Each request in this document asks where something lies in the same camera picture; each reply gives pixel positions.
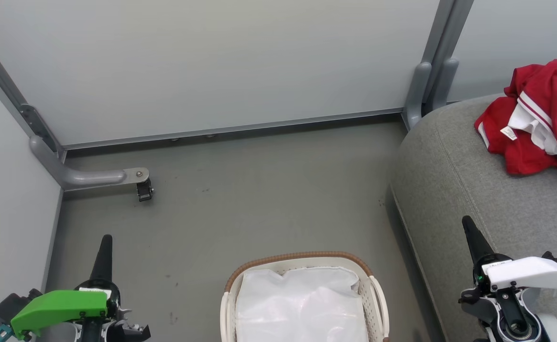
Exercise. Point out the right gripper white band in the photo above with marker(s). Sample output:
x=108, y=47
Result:
x=530, y=274

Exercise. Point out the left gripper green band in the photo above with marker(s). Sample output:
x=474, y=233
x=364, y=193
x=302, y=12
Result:
x=60, y=306

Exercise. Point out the red and white garment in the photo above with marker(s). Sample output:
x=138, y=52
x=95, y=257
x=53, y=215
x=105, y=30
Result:
x=544, y=118

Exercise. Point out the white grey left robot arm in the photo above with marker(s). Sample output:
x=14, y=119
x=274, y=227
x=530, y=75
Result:
x=126, y=331

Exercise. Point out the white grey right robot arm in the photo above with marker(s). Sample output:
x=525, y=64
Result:
x=515, y=318

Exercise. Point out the cream laundry basket with woven rim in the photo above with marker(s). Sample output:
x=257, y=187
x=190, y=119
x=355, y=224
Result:
x=375, y=304

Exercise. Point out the grey fabric sofa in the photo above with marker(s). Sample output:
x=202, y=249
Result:
x=449, y=180

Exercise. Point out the black caster wheel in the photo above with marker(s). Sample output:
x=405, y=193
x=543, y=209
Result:
x=144, y=191

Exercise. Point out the grey partition foot with caster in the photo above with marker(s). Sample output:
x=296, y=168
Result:
x=88, y=177

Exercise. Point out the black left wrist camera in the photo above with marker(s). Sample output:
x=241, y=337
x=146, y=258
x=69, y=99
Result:
x=10, y=304

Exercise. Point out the grey partition base rail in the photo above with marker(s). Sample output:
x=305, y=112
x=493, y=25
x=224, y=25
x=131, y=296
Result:
x=235, y=129

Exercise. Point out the grey partition corner post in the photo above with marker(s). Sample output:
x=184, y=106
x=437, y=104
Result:
x=12, y=90

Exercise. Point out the grey partition upright post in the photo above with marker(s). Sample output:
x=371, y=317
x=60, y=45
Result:
x=449, y=28

